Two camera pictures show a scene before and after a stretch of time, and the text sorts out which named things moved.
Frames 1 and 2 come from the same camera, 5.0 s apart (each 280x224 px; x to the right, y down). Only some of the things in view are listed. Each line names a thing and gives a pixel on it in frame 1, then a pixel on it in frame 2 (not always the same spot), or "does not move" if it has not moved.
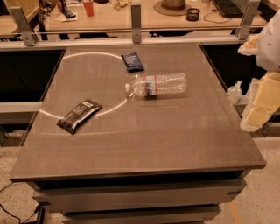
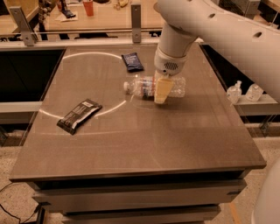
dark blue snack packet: x=132 y=62 does not move
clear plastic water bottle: x=158 y=85 does not move
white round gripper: x=269 y=46 to x=168 y=65
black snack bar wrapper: x=70 y=121 does not move
